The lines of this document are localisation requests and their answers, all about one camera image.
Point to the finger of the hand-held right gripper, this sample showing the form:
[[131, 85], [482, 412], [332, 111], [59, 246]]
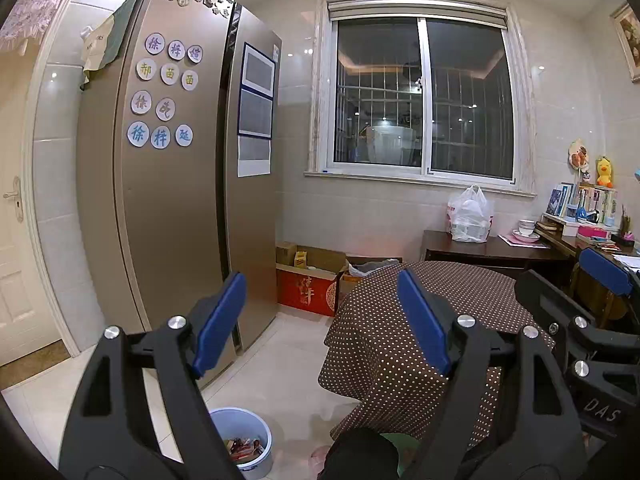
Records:
[[550, 305], [605, 270]]

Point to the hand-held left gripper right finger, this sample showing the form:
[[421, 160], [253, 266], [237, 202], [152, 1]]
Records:
[[422, 320]]

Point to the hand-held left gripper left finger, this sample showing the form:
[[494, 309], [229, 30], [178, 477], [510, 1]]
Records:
[[220, 320]]

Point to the blue trash bin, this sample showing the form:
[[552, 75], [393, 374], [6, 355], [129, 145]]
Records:
[[262, 440]]

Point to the wooden chair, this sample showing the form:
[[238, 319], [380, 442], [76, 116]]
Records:
[[590, 295]]

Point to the black pen holder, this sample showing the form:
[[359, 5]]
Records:
[[626, 237]]

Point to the brown polka-dot tablecloth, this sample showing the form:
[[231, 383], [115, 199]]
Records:
[[380, 320]]

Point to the row of books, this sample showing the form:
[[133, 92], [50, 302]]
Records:
[[582, 207]]

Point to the open brown cardboard box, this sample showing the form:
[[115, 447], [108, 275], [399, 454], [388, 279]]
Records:
[[367, 280]]

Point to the dark wooden desk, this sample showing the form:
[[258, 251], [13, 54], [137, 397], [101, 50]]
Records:
[[500, 255]]

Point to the white bowls on plate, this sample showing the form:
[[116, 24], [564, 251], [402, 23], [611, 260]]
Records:
[[526, 237]]

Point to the grey plastic bag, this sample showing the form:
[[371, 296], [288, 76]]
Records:
[[375, 264]]

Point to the white ceramic bowl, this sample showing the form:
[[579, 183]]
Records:
[[527, 226]]

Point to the red cardboard box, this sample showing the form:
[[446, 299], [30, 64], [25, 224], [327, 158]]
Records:
[[305, 291]]

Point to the small brown cardboard box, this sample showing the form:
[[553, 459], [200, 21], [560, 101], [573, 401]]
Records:
[[286, 254]]

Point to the beige refrigerator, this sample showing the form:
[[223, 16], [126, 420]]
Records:
[[165, 240]]

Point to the yellow duck plush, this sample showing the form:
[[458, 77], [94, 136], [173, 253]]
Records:
[[604, 172]]

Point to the yellow packet box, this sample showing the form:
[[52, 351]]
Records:
[[300, 259]]

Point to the white plastic bag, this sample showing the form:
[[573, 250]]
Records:
[[470, 220]]

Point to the green stool seat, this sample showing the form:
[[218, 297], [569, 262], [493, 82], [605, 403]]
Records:
[[407, 452]]

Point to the person's dark trouser leg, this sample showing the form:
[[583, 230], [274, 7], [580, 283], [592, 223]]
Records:
[[357, 455]]

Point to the white printed sheet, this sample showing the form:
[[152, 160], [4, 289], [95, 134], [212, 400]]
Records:
[[253, 156]]

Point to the white panel door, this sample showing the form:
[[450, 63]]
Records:
[[25, 270]]

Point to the blue-framed printed sheet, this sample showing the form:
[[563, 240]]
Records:
[[255, 114], [258, 70]]

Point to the group of round paper magnets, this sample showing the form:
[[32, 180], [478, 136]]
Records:
[[160, 90]]

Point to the pale hanging bag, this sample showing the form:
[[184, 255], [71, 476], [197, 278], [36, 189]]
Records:
[[102, 45]]

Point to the pink lace curtain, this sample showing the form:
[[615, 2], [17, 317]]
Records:
[[30, 20]]

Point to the cartoon wall decoration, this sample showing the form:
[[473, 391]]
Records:
[[579, 157]]

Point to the framed wall picture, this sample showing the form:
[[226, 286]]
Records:
[[629, 42]]

